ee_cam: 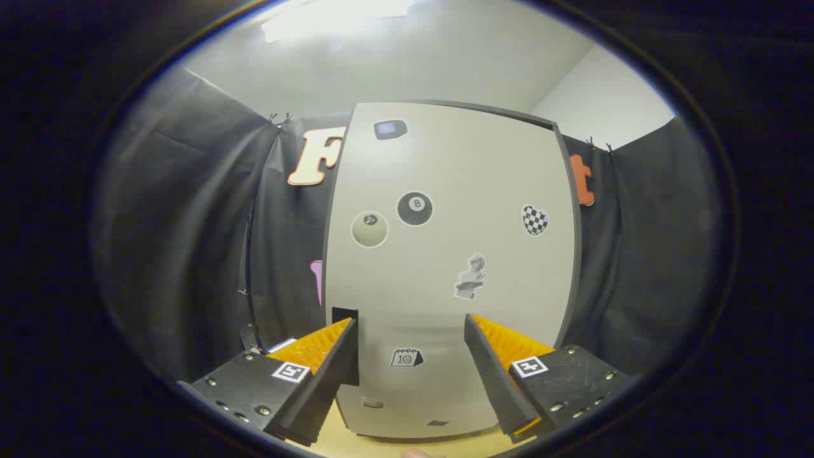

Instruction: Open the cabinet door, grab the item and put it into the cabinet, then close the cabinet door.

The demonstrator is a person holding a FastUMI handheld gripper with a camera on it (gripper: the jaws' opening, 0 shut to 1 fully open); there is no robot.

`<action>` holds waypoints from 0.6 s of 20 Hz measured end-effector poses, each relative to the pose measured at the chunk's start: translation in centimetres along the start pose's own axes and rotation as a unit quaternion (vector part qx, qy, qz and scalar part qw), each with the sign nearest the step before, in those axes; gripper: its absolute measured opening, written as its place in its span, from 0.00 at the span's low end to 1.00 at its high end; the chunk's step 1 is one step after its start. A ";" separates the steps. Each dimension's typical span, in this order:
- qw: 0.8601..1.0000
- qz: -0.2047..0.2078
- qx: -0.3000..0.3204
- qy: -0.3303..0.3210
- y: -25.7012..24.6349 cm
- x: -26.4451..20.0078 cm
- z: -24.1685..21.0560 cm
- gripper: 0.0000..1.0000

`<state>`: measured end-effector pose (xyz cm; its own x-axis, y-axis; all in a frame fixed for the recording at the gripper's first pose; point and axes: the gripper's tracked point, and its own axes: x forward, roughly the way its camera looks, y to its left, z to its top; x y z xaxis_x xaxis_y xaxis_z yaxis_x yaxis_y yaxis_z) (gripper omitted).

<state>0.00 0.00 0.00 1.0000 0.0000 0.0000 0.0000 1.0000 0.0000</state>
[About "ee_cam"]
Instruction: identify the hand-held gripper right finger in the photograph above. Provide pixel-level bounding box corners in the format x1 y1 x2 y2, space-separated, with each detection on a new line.
463 313 640 445

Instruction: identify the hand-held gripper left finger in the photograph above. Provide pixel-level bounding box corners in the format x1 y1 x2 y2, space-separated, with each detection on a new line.
177 317 360 447

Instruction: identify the dark grey cabinet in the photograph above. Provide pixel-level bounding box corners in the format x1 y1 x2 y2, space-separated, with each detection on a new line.
320 99 584 443

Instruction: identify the black backdrop cloth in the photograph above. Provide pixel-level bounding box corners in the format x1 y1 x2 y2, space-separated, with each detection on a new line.
92 67 722 382

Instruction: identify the black cable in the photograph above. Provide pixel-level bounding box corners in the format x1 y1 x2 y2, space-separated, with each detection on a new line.
244 196 265 350

